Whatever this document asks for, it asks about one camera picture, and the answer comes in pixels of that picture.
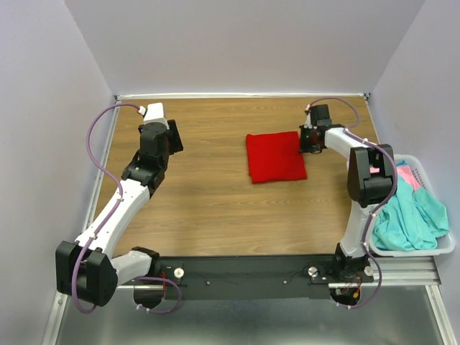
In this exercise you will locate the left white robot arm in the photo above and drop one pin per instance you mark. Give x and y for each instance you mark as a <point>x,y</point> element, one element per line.
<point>86,269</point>

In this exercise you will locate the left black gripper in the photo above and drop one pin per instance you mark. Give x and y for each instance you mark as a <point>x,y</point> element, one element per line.
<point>174,136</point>

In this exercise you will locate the aluminium frame rail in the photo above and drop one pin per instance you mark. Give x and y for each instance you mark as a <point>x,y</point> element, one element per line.
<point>398,271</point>

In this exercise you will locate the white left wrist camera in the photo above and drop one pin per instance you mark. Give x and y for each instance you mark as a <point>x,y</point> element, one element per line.
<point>153,113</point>

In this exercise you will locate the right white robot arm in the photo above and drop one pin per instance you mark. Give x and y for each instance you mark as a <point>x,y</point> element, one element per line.
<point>371,182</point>

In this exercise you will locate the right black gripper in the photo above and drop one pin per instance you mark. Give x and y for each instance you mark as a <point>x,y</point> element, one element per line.
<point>303,146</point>

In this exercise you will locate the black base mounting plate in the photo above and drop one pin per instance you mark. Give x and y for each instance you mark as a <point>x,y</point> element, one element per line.
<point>253,277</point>

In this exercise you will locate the pink t shirt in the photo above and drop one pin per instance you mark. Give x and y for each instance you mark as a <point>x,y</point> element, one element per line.
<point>406,178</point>

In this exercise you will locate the turquoise t shirt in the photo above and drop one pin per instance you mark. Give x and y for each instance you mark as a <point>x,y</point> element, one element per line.
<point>410,222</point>

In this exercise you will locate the white plastic laundry basket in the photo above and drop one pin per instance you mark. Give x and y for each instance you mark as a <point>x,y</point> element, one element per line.
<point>445,243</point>

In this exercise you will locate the red t shirt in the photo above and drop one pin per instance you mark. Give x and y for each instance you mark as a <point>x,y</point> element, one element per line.
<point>275,157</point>

